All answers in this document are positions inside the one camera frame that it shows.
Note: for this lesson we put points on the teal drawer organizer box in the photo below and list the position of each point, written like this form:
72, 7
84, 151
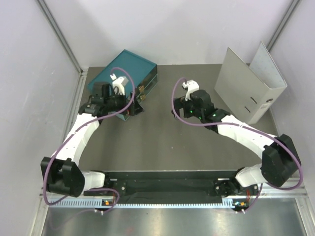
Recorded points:
126, 70

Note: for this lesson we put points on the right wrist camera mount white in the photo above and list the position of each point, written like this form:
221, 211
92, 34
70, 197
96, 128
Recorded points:
190, 87

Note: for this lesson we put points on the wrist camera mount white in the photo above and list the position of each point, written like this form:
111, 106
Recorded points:
190, 87
118, 84

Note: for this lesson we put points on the aluminium rail frame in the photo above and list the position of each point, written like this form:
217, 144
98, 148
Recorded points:
78, 191

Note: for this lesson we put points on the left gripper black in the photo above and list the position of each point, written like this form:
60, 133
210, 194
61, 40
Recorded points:
135, 108

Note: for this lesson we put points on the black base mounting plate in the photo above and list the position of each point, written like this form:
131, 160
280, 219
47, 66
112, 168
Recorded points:
212, 183

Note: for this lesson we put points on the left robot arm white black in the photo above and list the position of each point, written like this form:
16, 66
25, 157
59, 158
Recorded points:
61, 173

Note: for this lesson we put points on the grey ring binder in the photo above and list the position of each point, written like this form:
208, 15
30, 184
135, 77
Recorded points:
249, 90

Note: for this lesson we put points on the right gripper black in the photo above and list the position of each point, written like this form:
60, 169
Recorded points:
180, 103

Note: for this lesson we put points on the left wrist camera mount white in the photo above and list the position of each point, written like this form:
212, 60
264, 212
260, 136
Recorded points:
118, 84

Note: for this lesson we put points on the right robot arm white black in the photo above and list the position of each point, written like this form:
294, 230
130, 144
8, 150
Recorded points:
279, 158

